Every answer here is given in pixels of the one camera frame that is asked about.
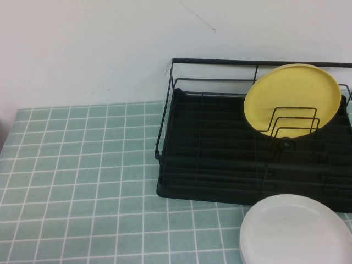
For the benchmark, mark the white round plate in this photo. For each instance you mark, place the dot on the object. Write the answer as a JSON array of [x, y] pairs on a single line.
[[288, 233]]

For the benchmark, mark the yellow round plate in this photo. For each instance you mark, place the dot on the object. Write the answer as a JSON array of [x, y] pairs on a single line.
[[288, 90]]

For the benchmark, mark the grey round plate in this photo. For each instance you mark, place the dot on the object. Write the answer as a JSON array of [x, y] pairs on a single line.
[[242, 257]]

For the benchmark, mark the black ribbed drip tray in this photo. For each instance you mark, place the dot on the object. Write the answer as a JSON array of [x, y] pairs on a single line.
[[220, 123]]

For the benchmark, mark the teal tiled tablecloth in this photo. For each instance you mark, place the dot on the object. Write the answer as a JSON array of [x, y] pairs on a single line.
[[82, 178]]

